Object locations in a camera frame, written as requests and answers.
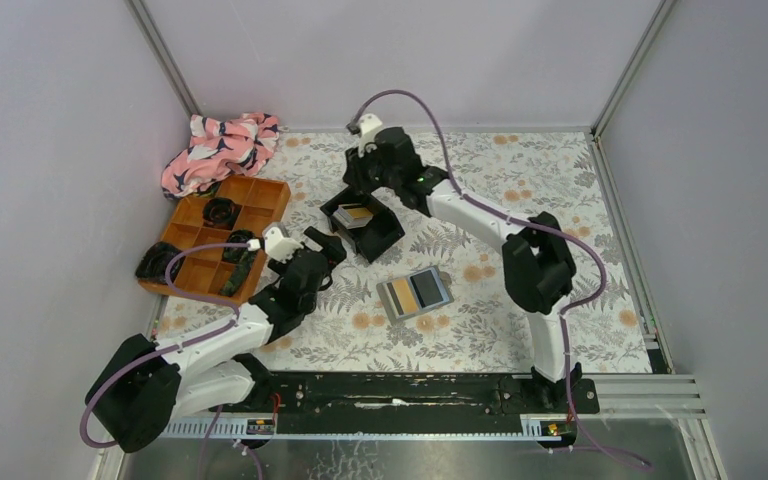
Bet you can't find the black plastic card tray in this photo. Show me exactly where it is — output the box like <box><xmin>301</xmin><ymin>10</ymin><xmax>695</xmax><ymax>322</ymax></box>
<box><xmin>319</xmin><ymin>187</ymin><xmax>405</xmax><ymax>263</ymax></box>

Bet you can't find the orange compartment organizer tray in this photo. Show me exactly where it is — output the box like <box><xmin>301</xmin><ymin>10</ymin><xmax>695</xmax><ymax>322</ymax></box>
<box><xmin>137</xmin><ymin>175</ymin><xmax>290</xmax><ymax>305</ymax></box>

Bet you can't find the silver card in tray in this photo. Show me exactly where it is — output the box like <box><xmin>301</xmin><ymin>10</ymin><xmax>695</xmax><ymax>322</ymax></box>
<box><xmin>332</xmin><ymin>205</ymin><xmax>374</xmax><ymax>229</ymax></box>

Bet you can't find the dark grey credit card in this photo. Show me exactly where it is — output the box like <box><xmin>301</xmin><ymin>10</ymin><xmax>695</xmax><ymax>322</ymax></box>
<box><xmin>410</xmin><ymin>269</ymin><xmax>444</xmax><ymax>308</ymax></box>

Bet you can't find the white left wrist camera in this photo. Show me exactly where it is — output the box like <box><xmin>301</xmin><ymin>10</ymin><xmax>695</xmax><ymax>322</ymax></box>
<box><xmin>246</xmin><ymin>222</ymin><xmax>304</xmax><ymax>262</ymax></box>

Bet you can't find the dark rolled belt compartment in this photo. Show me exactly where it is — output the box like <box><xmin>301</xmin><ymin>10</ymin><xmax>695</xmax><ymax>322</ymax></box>
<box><xmin>202</xmin><ymin>197</ymin><xmax>241</xmax><ymax>230</ymax></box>
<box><xmin>219</xmin><ymin>229</ymin><xmax>257</xmax><ymax>297</ymax></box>

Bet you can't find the dark rolled belt outside tray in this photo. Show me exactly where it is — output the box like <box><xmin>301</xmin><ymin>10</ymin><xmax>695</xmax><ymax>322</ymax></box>
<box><xmin>135</xmin><ymin>241</ymin><xmax>182</xmax><ymax>285</ymax></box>

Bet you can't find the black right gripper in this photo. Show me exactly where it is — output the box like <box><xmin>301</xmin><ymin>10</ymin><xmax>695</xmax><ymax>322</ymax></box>
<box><xmin>343</xmin><ymin>138</ymin><xmax>401</xmax><ymax>196</ymax></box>

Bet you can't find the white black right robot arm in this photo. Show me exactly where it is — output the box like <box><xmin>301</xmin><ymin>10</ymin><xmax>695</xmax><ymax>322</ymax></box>
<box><xmin>343</xmin><ymin>123</ymin><xmax>581</xmax><ymax>412</ymax></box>

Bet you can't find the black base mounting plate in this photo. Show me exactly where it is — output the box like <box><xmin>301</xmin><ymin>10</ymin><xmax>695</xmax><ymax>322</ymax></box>
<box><xmin>208</xmin><ymin>370</ymin><xmax>601</xmax><ymax>435</ymax></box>

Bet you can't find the gold card in tray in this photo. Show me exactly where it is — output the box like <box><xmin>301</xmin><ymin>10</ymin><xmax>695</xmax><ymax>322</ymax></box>
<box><xmin>341</xmin><ymin>204</ymin><xmax>373</xmax><ymax>221</ymax></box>

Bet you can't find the pink navy patterned cloth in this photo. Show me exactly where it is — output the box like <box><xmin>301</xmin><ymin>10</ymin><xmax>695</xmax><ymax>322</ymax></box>
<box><xmin>160</xmin><ymin>112</ymin><xmax>280</xmax><ymax>199</ymax></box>

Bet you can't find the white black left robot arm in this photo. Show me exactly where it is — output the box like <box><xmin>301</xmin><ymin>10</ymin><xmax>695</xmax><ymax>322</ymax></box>
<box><xmin>79</xmin><ymin>222</ymin><xmax>347</xmax><ymax>453</ymax></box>

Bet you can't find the dark rolled belt upper compartment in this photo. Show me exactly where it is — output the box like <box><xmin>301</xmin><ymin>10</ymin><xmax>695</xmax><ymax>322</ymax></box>
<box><xmin>202</xmin><ymin>197</ymin><xmax>241</xmax><ymax>230</ymax></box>

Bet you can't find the dark rolled belt right compartment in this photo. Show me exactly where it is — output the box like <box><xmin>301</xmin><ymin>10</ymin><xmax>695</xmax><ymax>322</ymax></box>
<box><xmin>219</xmin><ymin>229</ymin><xmax>257</xmax><ymax>297</ymax></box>

